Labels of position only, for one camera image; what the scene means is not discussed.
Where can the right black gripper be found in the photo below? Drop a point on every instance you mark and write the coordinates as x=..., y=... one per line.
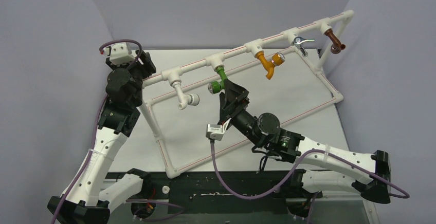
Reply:
x=232, y=104

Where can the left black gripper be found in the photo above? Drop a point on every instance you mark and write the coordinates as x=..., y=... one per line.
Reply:
x=143, y=62

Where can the green plastic faucet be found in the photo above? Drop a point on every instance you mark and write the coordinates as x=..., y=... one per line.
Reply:
x=219, y=81

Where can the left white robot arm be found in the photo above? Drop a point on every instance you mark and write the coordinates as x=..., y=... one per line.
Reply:
x=84, y=200

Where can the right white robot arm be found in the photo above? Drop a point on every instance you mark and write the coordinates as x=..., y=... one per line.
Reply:
x=317, y=166

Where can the white plastic faucet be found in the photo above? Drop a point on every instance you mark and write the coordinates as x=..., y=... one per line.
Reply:
x=184, y=99

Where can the orange plastic faucet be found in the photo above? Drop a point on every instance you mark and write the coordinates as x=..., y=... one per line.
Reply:
x=269, y=65

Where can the chrome metal faucet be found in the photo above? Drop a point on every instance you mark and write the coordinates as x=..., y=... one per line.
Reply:
x=298, y=43

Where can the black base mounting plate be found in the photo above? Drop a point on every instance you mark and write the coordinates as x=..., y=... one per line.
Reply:
x=203, y=193

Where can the brown plastic faucet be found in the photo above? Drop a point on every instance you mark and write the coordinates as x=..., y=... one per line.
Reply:
x=337, y=46

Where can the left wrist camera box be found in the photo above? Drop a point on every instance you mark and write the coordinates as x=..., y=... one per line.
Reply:
x=119, y=54

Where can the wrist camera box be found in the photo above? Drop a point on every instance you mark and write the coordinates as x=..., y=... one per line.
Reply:
x=119, y=54
x=216, y=131

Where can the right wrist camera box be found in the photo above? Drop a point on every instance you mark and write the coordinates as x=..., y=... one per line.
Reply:
x=216, y=131

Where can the white PVC pipe frame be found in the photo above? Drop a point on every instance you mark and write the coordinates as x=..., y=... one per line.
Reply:
x=337, y=23

